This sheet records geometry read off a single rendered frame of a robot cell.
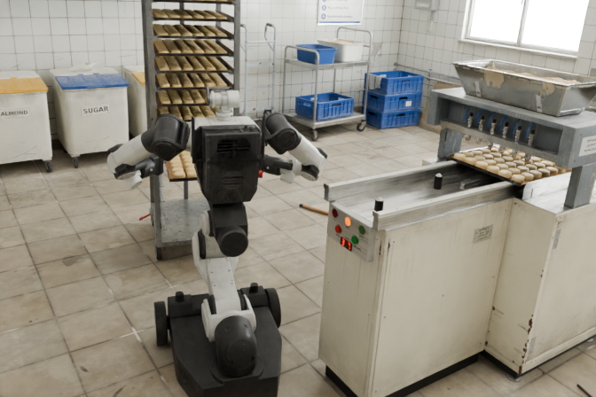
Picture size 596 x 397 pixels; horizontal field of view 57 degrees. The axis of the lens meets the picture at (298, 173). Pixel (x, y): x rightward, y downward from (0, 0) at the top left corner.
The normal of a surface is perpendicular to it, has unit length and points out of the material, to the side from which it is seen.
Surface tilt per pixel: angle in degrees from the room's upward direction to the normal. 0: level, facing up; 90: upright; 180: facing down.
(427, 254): 90
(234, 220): 44
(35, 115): 92
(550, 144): 90
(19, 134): 92
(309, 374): 0
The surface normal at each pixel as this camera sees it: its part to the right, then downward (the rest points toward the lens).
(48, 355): 0.05, -0.94
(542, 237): -0.84, 0.14
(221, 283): 0.14, -0.78
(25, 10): 0.54, 0.31
